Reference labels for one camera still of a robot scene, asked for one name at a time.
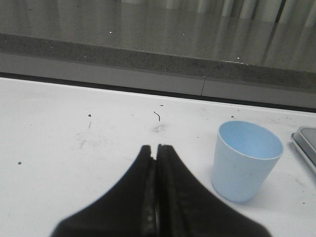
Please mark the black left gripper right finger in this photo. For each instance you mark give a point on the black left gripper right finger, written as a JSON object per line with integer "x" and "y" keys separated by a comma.
{"x": 188, "y": 209}

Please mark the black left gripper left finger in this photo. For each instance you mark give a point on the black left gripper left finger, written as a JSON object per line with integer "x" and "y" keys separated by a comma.
{"x": 126, "y": 210}

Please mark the silver digital kitchen scale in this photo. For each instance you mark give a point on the silver digital kitchen scale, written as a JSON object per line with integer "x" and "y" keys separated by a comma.
{"x": 304, "y": 140}

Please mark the light blue plastic cup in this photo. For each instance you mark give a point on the light blue plastic cup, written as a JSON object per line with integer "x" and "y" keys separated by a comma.
{"x": 245, "y": 154}

